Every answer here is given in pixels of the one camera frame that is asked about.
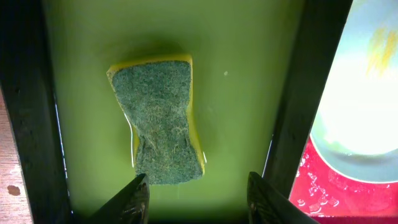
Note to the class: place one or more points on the light blue plate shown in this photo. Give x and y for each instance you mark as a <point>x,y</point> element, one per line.
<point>355,128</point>

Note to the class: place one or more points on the yellow green scrub sponge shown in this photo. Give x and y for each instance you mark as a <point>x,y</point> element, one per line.
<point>156,97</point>

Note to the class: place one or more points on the red plastic tray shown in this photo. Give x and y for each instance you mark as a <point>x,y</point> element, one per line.
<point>320,191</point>

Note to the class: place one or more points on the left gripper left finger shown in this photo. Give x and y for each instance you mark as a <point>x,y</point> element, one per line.
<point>129,206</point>

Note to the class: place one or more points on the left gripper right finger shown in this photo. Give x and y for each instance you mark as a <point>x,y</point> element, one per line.
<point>268,206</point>

